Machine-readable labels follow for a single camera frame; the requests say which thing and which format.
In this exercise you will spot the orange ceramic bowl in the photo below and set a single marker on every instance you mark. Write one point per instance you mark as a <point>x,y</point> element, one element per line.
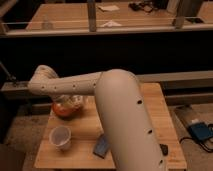
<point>66,113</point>

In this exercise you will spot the white plastic cup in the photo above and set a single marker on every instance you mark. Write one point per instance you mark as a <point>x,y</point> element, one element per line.
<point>60,137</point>

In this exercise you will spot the clear plastic bottle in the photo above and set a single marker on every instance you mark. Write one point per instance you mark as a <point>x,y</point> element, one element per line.
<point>68,102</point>

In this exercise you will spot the right metal frame post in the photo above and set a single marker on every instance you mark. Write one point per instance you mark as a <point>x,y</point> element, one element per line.
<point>180,14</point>

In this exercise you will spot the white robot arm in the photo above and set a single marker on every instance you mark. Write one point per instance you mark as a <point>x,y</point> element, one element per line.
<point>120,105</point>

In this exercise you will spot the wooden table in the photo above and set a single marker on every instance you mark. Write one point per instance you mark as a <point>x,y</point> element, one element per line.
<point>86,128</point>

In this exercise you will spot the white paper sheet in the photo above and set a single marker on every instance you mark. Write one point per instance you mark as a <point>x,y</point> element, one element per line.
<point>108,8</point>

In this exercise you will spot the folded white paper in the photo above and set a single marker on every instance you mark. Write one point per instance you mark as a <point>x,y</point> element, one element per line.
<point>111,23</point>

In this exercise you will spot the background wooden desk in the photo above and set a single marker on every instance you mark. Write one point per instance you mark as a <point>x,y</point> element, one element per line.
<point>75,16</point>

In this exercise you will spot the metal frame post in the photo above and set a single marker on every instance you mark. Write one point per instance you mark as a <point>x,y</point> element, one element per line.
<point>180,14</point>
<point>91,8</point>

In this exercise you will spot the blue sponge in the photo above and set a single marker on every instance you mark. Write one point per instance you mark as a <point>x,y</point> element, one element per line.
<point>101,147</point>

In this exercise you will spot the blue device on floor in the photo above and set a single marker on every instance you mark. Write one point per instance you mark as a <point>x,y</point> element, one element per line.
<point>200,131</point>

